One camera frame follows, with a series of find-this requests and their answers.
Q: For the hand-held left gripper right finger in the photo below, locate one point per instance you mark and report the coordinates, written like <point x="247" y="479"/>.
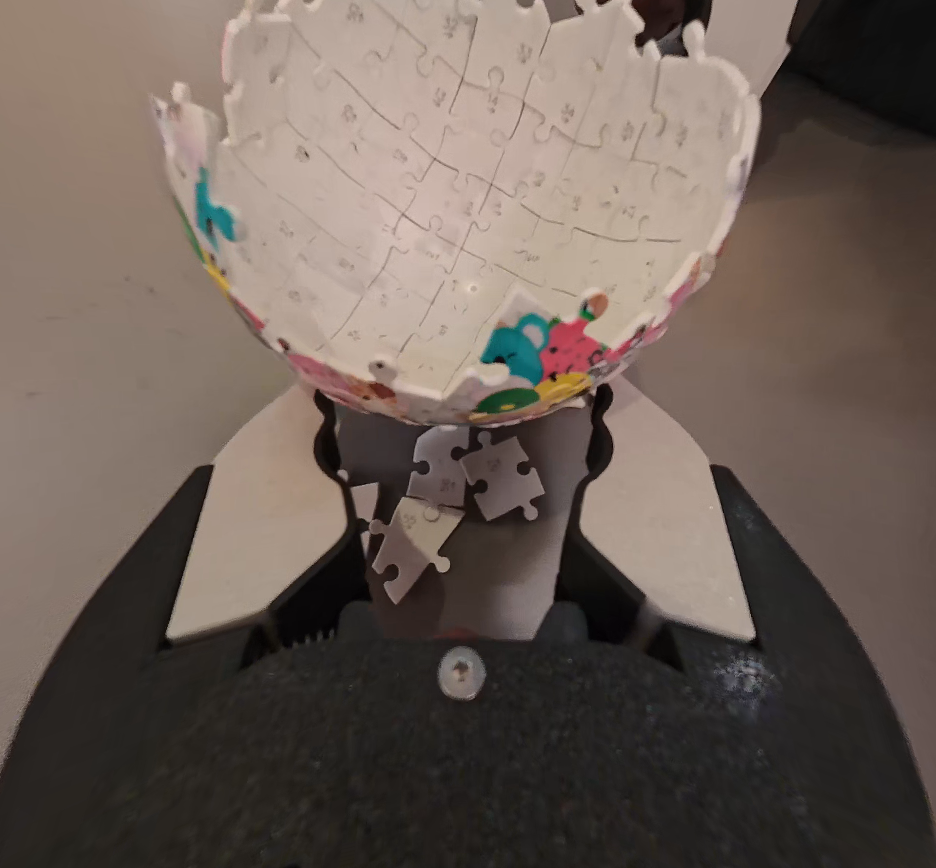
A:
<point x="666" y="546"/>

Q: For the row of white puzzle pieces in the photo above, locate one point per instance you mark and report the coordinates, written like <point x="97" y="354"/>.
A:
<point x="497" y="476"/>

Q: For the colourful puzzle ball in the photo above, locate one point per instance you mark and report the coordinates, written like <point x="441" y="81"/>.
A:
<point x="439" y="195"/>

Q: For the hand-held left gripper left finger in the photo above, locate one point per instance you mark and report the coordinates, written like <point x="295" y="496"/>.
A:
<point x="249" y="546"/>

